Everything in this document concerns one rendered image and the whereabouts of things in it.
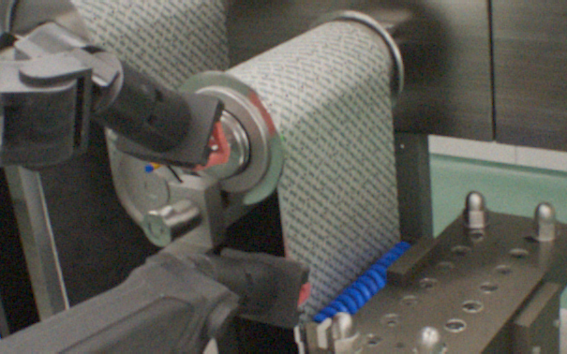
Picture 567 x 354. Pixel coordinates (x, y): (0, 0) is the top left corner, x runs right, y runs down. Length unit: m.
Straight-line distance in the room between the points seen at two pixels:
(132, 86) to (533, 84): 0.55
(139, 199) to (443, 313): 0.37
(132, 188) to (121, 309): 0.45
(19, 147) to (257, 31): 0.65
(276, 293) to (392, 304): 0.18
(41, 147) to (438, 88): 0.61
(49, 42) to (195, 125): 0.15
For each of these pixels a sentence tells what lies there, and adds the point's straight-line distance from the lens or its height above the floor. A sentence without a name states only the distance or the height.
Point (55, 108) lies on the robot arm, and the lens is 0.78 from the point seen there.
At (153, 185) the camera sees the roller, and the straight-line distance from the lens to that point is 1.13.
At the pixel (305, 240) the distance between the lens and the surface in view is 1.06.
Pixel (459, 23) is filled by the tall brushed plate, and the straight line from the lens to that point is 1.22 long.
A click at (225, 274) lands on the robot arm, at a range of 0.92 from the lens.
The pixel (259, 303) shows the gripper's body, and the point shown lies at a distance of 0.97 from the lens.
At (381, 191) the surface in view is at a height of 1.11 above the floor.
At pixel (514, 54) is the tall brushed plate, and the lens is 1.20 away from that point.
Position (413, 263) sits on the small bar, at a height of 1.05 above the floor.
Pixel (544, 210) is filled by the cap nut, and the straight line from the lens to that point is 1.24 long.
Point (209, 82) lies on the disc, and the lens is 1.01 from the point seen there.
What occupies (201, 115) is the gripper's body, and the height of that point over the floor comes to 1.32.
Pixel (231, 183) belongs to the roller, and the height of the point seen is 1.20.
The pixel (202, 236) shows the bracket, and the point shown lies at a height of 1.15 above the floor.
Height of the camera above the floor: 1.60
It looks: 23 degrees down
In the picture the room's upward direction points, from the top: 7 degrees counter-clockwise
